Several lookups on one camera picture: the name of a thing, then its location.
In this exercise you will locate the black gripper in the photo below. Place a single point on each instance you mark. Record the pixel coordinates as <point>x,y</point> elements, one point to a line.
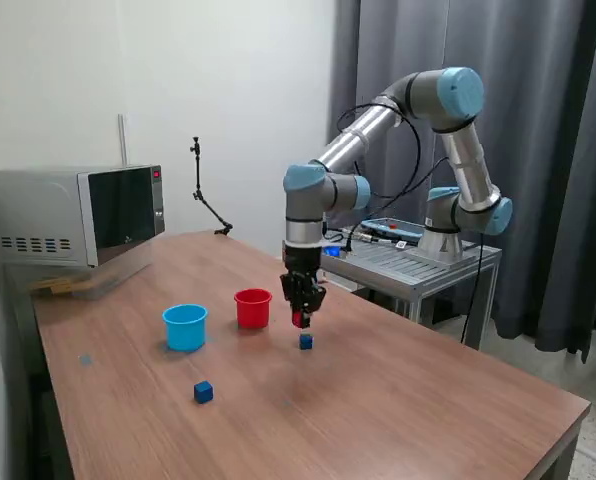
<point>303,261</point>

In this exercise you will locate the red cube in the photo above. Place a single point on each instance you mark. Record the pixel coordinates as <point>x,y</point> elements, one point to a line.
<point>297,318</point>

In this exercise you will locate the blue cube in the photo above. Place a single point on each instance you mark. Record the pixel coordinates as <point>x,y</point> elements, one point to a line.
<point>203,392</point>
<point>306,342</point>

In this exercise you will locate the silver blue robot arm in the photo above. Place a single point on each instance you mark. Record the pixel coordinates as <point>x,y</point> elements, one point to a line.
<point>358,135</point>

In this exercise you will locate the red plastic cup bin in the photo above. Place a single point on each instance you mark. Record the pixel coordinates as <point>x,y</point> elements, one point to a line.
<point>253,312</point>

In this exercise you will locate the blue plastic cup bin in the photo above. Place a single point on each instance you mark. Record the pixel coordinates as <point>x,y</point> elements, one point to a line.
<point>184,327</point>

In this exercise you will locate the aluminium robot stand table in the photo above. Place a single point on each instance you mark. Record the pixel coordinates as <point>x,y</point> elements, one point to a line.
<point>403,262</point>

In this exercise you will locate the white QR code tag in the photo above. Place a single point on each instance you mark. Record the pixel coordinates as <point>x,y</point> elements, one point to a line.
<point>403,245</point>

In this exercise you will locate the robot teach pendant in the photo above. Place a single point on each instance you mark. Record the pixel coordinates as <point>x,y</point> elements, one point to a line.
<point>393,227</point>

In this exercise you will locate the white vertical pole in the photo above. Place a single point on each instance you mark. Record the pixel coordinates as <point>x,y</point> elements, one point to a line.
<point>122,140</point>

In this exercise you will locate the wooden pieces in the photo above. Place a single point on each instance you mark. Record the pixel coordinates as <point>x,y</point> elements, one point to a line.
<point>53,287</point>

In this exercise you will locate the silver microwave oven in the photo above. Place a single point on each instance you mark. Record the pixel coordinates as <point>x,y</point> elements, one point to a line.
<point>43,210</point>

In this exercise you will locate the dark grey curtain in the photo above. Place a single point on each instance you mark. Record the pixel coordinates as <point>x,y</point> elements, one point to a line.
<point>543,125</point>

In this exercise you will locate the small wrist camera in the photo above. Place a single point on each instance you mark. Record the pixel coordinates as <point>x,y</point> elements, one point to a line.
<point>334,251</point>

